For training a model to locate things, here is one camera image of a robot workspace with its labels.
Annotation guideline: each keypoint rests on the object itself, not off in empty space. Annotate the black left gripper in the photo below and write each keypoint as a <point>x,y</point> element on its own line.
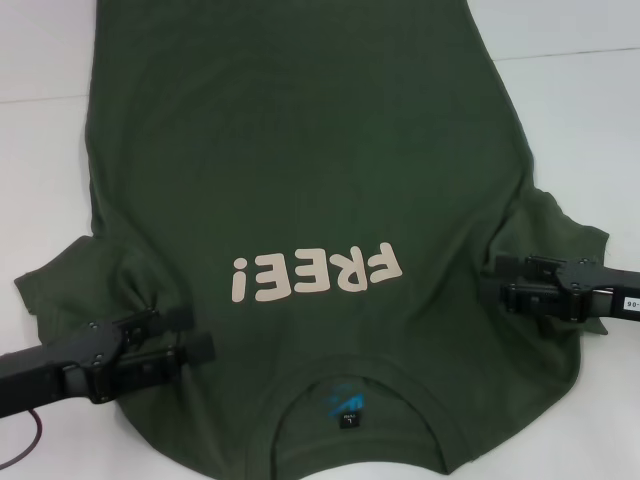
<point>45,372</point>

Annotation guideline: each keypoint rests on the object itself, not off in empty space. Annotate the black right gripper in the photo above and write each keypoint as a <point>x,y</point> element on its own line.
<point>595,292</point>

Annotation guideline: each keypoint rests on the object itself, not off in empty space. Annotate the dark green FREE! t-shirt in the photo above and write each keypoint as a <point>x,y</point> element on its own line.
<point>300,150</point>

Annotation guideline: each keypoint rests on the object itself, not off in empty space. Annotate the white number label sticker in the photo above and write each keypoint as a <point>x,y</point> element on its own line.
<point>633,305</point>

